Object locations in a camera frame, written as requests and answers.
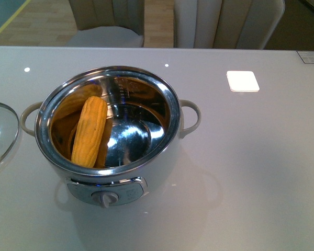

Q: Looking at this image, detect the yellow corn cob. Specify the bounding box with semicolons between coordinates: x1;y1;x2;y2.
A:
71;96;108;168

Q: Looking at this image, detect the glass pot lid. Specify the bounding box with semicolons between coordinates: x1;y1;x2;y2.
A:
0;102;19;163

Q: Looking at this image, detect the white electric cooking pot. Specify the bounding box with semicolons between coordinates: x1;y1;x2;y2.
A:
20;66;201;208

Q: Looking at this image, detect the beige chair right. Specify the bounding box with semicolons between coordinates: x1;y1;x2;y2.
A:
174;0;285;50

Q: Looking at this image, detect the beige chair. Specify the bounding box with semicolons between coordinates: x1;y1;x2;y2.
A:
66;0;144;48
174;0;285;50

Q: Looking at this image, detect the beige chair left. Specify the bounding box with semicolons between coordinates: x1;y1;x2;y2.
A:
66;0;144;48

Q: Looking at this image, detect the table label sticker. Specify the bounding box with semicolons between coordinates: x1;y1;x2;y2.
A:
297;51;314;64

